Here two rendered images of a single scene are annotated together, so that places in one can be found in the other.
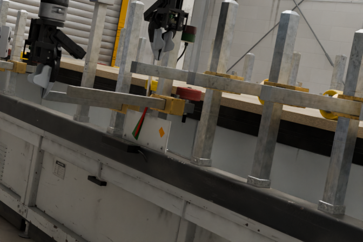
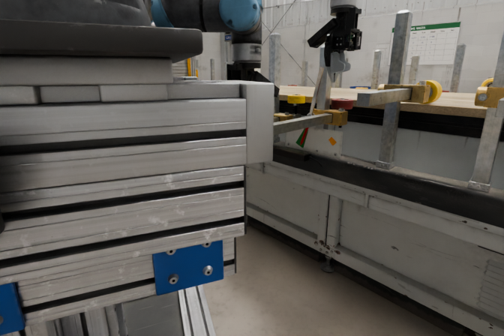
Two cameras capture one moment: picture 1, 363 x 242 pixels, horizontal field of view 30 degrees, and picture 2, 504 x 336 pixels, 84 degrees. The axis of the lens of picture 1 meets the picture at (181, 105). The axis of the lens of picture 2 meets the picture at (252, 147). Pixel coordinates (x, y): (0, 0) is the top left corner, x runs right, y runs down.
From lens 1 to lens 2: 1.22 m
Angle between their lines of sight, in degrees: 14
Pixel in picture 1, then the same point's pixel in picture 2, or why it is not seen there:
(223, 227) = (424, 220)
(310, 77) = (283, 67)
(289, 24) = not seen: outside the picture
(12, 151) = not seen: hidden behind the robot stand
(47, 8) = (245, 49)
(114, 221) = (263, 189)
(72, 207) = not seen: hidden behind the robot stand
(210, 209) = (406, 205)
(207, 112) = (392, 122)
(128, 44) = (274, 70)
